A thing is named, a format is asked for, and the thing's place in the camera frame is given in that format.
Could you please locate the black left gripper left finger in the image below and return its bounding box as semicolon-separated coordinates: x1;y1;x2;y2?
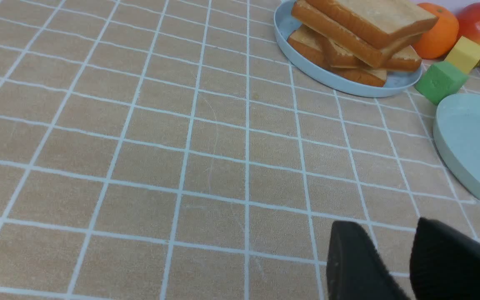
326;220;409;300

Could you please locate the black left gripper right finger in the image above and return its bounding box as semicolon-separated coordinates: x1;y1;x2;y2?
410;217;480;300

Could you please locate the toast slice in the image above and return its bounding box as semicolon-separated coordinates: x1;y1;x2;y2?
317;37;422;72
307;0;438;49
287;25;388;87
292;0;422;69

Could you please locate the teal centre plate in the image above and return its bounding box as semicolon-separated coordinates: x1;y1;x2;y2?
433;93;480;201

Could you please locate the green cube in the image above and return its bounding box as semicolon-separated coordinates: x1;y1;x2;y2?
415;61;469;106

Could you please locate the yellow cube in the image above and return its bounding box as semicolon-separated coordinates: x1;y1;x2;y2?
444;36;480;75

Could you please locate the orange fruit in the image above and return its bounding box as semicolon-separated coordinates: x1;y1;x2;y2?
412;2;459;60

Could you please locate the blue bread plate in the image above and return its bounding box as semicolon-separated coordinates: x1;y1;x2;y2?
273;0;423;98

